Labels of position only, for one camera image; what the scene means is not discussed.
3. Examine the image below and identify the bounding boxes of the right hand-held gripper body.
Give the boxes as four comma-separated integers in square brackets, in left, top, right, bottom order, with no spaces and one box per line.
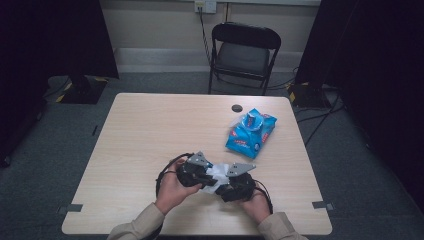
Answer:
[221,163,257,203]

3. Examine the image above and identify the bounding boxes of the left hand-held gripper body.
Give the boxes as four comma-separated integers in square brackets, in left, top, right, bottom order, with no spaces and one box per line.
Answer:
[175,151,210,188]

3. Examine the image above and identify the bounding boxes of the white wet wipe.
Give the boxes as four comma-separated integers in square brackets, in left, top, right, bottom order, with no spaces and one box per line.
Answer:
[199,162,234,195]

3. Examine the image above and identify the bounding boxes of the blue wet wipes packet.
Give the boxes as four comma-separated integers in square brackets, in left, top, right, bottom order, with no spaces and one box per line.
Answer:
[225,108,278,160]

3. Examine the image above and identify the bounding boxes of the person's right hand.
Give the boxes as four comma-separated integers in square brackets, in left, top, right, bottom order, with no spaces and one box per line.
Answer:
[240,189,271,225]

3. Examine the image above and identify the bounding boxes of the person's left hand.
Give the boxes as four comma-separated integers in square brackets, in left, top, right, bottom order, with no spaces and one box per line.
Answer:
[154,157,203,216]

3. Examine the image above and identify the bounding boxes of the grey tape piece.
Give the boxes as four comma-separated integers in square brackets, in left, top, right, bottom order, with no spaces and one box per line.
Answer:
[312,200,335,212]
[57,203,84,215]

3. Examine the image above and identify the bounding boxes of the black stand base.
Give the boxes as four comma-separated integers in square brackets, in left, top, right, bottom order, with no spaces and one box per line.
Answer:
[59,74,108,105]
[287,81,331,109]

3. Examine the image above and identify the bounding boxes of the black folding chair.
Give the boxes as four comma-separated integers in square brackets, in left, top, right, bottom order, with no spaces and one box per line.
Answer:
[208,21,282,97]

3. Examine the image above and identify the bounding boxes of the black curtain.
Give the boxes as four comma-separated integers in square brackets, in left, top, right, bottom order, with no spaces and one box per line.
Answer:
[294,0,424,214]
[0,0,120,168]

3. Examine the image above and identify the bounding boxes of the right hand-held gripper cable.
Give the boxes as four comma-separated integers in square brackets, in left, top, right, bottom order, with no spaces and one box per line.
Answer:
[253,179,274,215]

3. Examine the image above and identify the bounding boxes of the black floor cables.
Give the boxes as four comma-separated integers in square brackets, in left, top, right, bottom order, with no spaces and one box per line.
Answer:
[296,89,346,148]

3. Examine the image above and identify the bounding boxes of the black wall socket cable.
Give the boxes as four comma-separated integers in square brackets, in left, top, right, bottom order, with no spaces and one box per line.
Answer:
[198,7,213,66]

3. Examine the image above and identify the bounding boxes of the white wall socket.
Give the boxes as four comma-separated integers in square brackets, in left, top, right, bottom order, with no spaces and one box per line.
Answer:
[194,0,218,14]

